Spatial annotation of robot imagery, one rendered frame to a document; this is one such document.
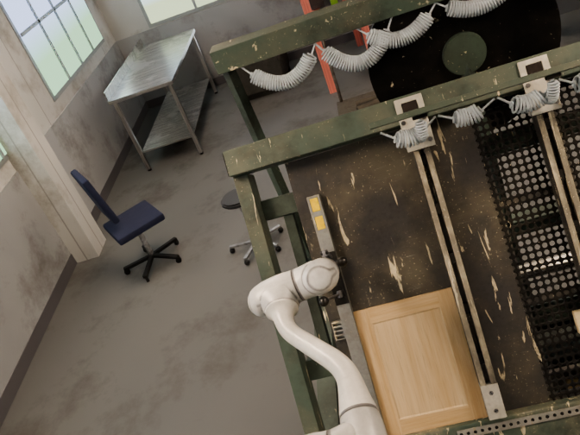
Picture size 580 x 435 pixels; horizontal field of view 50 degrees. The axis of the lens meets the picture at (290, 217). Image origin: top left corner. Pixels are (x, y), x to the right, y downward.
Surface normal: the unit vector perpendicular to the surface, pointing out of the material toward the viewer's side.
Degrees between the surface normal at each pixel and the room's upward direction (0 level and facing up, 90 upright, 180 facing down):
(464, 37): 90
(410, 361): 58
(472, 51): 90
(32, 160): 90
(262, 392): 0
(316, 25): 90
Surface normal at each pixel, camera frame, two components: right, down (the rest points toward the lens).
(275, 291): -0.34, -0.54
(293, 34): 0.00, 0.54
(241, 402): -0.32, -0.80
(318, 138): -0.17, 0.03
